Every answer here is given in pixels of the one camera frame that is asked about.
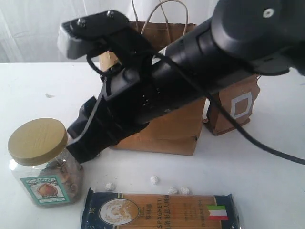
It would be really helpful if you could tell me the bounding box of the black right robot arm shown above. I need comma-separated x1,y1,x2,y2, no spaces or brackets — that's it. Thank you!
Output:
59,0,305,163

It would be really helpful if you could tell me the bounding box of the brown paper bag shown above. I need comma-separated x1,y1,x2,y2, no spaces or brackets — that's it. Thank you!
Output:
112,20,206,156

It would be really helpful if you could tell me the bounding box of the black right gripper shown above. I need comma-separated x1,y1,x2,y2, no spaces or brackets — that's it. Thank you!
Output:
66,57,181,164

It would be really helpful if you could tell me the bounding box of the spaghetti package dark blue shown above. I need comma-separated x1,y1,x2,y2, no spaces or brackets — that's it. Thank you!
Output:
81,189,241,229

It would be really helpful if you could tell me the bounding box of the black cable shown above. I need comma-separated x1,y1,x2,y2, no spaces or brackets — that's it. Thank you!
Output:
86,40,305,165

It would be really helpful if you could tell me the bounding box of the brown stand-up pouch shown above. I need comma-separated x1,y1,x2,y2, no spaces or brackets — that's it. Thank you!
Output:
203,75,260,136

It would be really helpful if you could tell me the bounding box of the clear jar with gold lid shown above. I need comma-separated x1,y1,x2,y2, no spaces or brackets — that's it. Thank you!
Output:
8,118,84,208

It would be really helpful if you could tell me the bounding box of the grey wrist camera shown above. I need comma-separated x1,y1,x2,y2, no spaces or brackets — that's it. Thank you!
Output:
57,10,158,72

